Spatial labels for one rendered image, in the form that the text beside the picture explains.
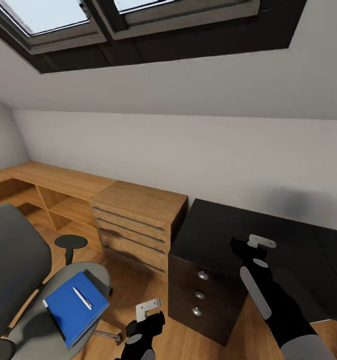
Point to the swivel chair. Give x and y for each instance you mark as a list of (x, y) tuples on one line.
[(25, 262)]

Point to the cabinet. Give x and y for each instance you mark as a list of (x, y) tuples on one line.
[(204, 301), (137, 225)]

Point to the fixed window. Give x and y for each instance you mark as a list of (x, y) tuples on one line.
[(69, 35)]

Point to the folder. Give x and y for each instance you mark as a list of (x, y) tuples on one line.
[(70, 314)]

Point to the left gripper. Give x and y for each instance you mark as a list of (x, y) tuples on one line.
[(152, 323)]

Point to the desk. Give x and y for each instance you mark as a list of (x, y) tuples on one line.
[(308, 251)]

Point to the notebook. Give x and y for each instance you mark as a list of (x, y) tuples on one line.
[(312, 312)]

